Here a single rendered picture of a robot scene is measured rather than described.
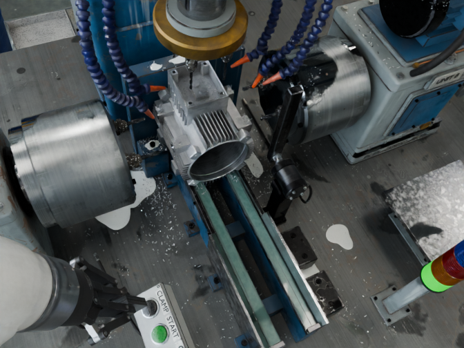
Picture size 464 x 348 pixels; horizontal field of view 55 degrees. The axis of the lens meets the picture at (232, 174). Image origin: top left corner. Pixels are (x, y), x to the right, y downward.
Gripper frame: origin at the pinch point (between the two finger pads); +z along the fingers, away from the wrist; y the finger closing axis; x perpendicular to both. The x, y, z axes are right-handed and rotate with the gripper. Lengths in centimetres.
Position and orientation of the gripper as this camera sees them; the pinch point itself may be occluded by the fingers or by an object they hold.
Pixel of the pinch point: (129, 304)
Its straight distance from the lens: 79.1
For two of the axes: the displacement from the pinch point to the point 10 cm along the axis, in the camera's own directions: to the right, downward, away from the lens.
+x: -8.7, 4.9, 0.8
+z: 2.7, 3.3, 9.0
